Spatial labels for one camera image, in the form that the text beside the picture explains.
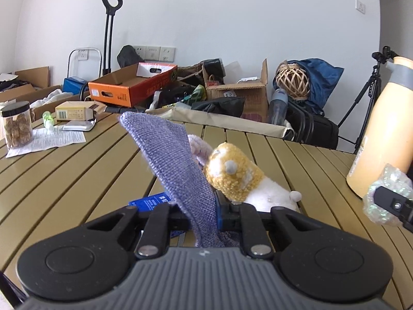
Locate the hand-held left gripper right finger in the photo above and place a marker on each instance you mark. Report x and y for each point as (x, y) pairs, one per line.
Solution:
(219, 213)

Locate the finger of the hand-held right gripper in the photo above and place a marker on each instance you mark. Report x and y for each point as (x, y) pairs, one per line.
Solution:
(387, 200)

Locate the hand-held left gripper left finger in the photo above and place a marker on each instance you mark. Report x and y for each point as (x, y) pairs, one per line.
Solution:
(158, 219)

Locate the bubble wrap piece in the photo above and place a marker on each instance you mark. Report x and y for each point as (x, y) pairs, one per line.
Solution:
(393, 177)

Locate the purple knitted cloth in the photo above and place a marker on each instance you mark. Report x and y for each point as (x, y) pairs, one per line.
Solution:
(174, 155)

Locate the blue packet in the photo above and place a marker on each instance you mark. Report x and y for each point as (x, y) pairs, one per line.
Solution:
(151, 201)

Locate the yellow white plush toy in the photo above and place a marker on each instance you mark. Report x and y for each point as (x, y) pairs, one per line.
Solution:
(238, 171)

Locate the beige bottle grey band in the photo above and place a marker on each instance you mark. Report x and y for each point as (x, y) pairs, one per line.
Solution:
(377, 135)

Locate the black cloth bag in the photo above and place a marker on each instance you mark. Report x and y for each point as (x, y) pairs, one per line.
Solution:
(219, 105)

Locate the open brown cardboard box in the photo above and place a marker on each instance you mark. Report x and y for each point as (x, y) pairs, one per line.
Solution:
(238, 97)

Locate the grey blue water bottle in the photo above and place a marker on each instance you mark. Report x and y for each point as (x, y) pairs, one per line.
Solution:
(277, 109)

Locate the silver foil pack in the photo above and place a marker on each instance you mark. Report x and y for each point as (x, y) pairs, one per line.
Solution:
(77, 125)

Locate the black tripod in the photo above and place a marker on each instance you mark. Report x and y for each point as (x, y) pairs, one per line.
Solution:
(375, 74)

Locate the printed paper sheet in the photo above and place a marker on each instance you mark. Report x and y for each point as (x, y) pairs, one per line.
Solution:
(58, 139)

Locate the orange cardboard box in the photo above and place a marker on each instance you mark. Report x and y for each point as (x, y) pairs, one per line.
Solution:
(129, 92)

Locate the beige packet box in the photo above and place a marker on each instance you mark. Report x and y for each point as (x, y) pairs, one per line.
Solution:
(74, 113)

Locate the blue bag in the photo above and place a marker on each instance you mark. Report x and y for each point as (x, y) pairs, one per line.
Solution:
(322, 80)

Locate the small green bottle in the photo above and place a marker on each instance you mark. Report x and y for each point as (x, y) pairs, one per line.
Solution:
(48, 122)

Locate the woven rattan ball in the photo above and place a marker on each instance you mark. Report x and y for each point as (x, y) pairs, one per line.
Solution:
(292, 82)

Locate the blue box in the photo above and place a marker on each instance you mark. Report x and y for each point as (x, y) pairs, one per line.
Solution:
(74, 84)

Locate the dark backpack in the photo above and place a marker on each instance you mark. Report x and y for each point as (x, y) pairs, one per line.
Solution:
(129, 56)

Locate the clear jar black lid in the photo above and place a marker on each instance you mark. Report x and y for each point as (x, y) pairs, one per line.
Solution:
(17, 129)

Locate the low cardboard box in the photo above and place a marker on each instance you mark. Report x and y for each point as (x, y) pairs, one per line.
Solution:
(19, 95)

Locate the white wall socket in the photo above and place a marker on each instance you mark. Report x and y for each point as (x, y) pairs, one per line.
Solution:
(167, 54)
(139, 53)
(83, 55)
(153, 53)

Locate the white metal tube frame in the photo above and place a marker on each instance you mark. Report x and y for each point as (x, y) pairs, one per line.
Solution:
(84, 49)

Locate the white wall switch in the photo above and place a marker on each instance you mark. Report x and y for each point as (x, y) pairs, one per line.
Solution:
(360, 6)

